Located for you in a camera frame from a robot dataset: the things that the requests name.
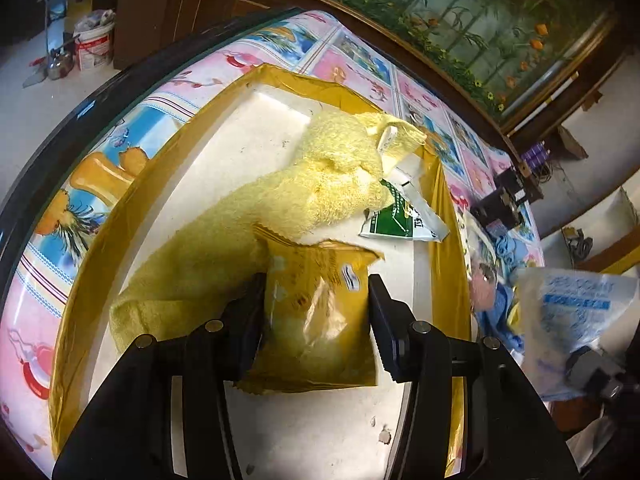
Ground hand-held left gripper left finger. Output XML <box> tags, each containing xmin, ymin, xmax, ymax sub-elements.
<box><xmin>52</xmin><ymin>272</ymin><xmax>266</xmax><ymax>480</ymax></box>

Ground dark tangled item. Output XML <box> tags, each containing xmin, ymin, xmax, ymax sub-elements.
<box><xmin>562</xmin><ymin>227</ymin><xmax>597</xmax><ymax>262</ymax></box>

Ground small blue cloth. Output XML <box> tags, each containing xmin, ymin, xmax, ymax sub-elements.
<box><xmin>475</xmin><ymin>232</ymin><xmax>526</xmax><ymax>351</ymax></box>

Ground small black device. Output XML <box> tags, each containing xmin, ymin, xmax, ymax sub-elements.
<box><xmin>497</xmin><ymin>166</ymin><xmax>544</xmax><ymax>202</ymax></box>

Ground printed cartoon tablecloth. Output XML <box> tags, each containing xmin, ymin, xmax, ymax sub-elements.
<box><xmin>0</xmin><ymin>10</ymin><xmax>546</xmax><ymax>476</ymax></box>

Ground brown wooden cabinet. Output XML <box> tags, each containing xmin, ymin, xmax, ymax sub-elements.
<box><xmin>92</xmin><ymin>0</ymin><xmax>631</xmax><ymax>201</ymax></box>

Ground metal kettle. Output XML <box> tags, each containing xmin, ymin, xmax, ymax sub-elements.
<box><xmin>46</xmin><ymin>47</ymin><xmax>76</xmax><ymax>81</ymax></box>

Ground white plastic bucket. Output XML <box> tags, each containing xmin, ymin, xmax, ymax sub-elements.
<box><xmin>73</xmin><ymin>9</ymin><xmax>117</xmax><ymax>72</ymax></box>

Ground aquarium with artificial flowers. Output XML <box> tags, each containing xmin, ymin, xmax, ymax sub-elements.
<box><xmin>235</xmin><ymin>0</ymin><xmax>618</xmax><ymax>121</ymax></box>

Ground white plastic bag blue print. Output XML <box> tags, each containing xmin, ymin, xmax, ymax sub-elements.
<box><xmin>510</xmin><ymin>266</ymin><xmax>640</xmax><ymax>402</ymax></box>

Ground yellow towel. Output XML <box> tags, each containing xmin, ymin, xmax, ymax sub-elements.
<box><xmin>109</xmin><ymin>110</ymin><xmax>428</xmax><ymax>356</ymax></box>

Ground yellow snack packet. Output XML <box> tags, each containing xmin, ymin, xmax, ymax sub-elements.
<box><xmin>235</xmin><ymin>223</ymin><xmax>386</xmax><ymax>396</ymax></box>

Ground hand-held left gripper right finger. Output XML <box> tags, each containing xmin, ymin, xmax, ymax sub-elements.
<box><xmin>368</xmin><ymin>274</ymin><xmax>581</xmax><ymax>480</ymax></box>

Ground white stick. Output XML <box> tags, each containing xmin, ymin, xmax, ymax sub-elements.
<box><xmin>507</xmin><ymin>77</ymin><xmax>581</xmax><ymax>133</ymax></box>

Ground green and white packet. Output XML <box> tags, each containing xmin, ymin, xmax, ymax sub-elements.
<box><xmin>358</xmin><ymin>178</ymin><xmax>451</xmax><ymax>243</ymax></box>

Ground cardboard piece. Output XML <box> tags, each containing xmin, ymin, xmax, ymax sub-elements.
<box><xmin>557</xmin><ymin>126</ymin><xmax>589</xmax><ymax>161</ymax></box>

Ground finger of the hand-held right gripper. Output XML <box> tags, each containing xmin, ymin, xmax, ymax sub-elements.
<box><xmin>567</xmin><ymin>347</ymin><xmax>628</xmax><ymax>401</ymax></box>

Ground black cylindrical device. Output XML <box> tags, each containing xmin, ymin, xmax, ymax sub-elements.
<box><xmin>470</xmin><ymin>192</ymin><xmax>524</xmax><ymax>233</ymax></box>

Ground purple bottles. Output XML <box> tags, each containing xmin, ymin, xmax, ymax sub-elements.
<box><xmin>520</xmin><ymin>142</ymin><xmax>548</xmax><ymax>168</ymax></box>

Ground yellow cardboard box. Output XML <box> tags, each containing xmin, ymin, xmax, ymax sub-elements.
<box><xmin>47</xmin><ymin>64</ymin><xmax>473</xmax><ymax>480</ymax></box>

